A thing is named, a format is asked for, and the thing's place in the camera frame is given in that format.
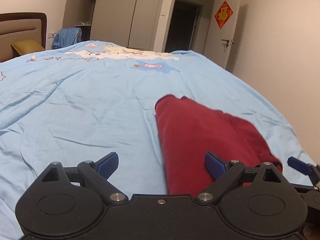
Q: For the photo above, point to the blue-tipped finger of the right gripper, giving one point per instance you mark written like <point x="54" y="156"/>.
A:
<point x="307" y="169"/>

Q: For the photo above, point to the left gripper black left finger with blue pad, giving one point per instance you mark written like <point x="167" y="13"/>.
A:
<point x="105" y="167"/>

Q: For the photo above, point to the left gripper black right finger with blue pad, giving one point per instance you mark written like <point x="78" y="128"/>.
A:
<point x="233" y="173"/>

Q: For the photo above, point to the dark red garment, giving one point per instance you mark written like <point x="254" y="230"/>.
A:
<point x="188" y="130"/>

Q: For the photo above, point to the white bedroom door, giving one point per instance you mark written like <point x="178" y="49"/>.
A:
<point x="213" y="48"/>

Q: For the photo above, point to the blue clothes pile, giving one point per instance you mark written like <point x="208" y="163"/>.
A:
<point x="67" y="37"/>

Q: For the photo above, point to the light blue printed bedsheet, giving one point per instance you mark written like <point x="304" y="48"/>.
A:
<point x="92" y="98"/>

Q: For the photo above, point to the olive yellow cushion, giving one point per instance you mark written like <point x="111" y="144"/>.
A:
<point x="26" y="47"/>

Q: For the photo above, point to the red fu door decoration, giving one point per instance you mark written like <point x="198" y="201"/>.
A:
<point x="223" y="14"/>

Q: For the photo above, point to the grey wardrobe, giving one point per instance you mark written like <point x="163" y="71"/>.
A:
<point x="128" y="23"/>

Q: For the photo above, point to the brown padded headboard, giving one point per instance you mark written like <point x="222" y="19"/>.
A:
<point x="20" y="26"/>

